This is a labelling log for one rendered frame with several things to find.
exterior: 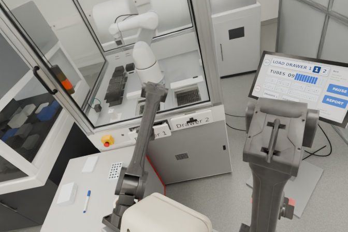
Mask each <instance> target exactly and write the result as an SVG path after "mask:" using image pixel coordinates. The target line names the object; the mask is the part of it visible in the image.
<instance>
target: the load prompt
mask: <svg viewBox="0 0 348 232"><path fill-rule="evenodd" d="M270 66H275V67H281V68H286V69H291V70H296V71H301V72H304V73H310V74H315V75H320V76H325V77H328V75H329V72H330V70H331V68H332V67H329V66H323V65H316V64H310V63H305V62H299V61H292V60H286V59H280V58H276V57H273V58H272V60H271V63H270Z"/></svg>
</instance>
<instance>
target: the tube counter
mask: <svg viewBox="0 0 348 232"><path fill-rule="evenodd" d="M286 78H287V79H291V80H296V81H300V82H304V83H309V84H313V85H318V86H322V87H324V84H325V82H326V80H327V79H325V78H320V77H316V76H310V75H305V74H300V73H297V72H292V71H289V72H288V75H287V77H286Z"/></svg>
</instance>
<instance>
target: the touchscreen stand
mask: <svg viewBox="0 0 348 232"><path fill-rule="evenodd" d="M304 151H305V147H303V146H302V149H301V157H300V163H299V169H298V173H297V177H294V176H292V177H291V178H290V179H289V180H288V181H287V183H286V185H285V187H284V190H283V191H284V193H285V195H284V197H287V198H292V199H294V200H295V207H294V214H293V215H294V216H296V217H297V218H300V217H301V215H302V213H303V211H304V209H305V207H306V205H307V203H308V201H309V199H310V197H311V195H312V193H313V191H314V189H315V187H316V185H317V183H318V181H319V179H320V176H321V174H322V172H323V169H321V168H319V167H317V166H315V165H313V164H311V163H308V162H306V161H304V160H302V158H303V154H304ZM246 185H248V186H249V187H251V188H253V176H252V175H251V176H250V178H249V179H248V181H247V182H246Z"/></svg>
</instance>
